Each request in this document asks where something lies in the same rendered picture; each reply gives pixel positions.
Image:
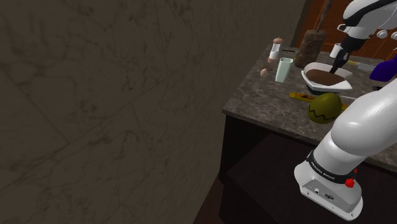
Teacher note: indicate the orange wooden cabinet, white knobs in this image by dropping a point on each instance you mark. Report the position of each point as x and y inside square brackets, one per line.
[333, 18]

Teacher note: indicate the white grinder with brown top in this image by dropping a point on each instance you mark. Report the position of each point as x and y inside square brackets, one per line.
[274, 49]

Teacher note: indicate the dark robot stand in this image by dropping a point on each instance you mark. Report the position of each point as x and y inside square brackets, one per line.
[266, 173]

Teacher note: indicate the pale green square cup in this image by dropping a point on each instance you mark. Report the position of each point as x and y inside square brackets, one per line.
[283, 69]

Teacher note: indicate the dark blue object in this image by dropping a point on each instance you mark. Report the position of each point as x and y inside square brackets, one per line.
[383, 70]

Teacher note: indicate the small white cup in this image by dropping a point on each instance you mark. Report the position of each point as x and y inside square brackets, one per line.
[335, 50]

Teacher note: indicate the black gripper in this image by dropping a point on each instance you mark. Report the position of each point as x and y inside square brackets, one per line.
[352, 45]

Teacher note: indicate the small brown egg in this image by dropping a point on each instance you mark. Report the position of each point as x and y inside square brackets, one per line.
[264, 73]

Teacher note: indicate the white bowl with brown filling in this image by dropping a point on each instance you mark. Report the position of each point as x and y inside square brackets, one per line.
[322, 77]

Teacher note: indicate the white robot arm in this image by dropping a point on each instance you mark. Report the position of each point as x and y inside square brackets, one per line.
[356, 127]

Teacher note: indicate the dark counter cabinet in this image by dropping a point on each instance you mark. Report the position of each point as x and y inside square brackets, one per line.
[238, 139]

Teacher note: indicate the olive green zigzag egg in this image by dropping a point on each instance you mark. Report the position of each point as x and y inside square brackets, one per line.
[324, 108]

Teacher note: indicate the yellow flat stick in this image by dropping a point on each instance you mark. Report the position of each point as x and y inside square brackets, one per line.
[299, 96]

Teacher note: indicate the brown pot with stick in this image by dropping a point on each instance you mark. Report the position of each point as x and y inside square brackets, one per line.
[310, 46]

